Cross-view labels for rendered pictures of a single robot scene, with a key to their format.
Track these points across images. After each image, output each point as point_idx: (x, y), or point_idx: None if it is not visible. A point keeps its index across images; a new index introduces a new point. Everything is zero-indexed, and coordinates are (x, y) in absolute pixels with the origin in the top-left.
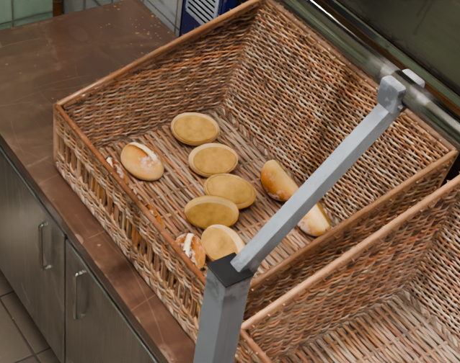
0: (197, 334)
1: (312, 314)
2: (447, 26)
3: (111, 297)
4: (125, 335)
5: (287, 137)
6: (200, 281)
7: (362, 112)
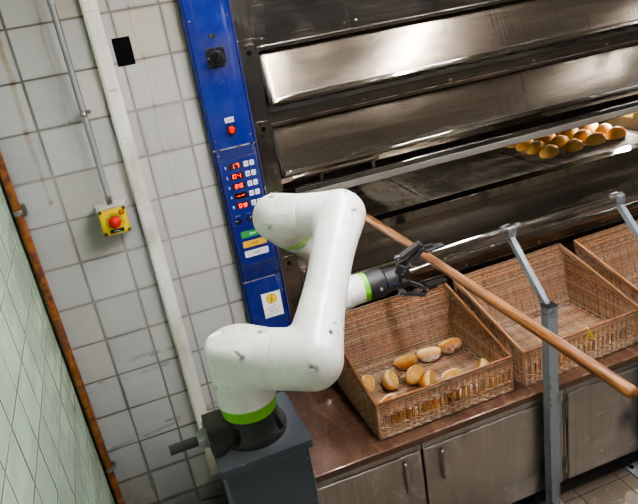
0: (502, 389)
1: None
2: None
3: (463, 432)
4: (480, 434)
5: (381, 353)
6: (498, 362)
7: (403, 308)
